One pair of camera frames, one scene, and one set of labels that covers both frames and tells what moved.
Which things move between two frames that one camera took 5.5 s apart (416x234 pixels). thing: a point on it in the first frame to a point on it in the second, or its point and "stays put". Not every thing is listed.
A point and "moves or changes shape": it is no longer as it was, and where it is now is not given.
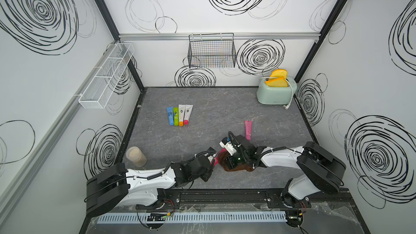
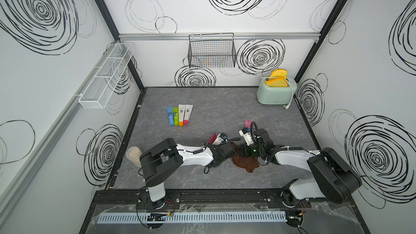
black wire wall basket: [212, 50] stays put
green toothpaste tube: [176, 116] stays put
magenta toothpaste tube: [248, 129] stays put
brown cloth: [222, 157] moves or changes shape
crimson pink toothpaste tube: [216, 158] moves or changes shape
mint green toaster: [275, 95] stays put
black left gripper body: [206, 175] to [208, 144]
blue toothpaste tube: [170, 111] stays put
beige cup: [134, 154] stays put
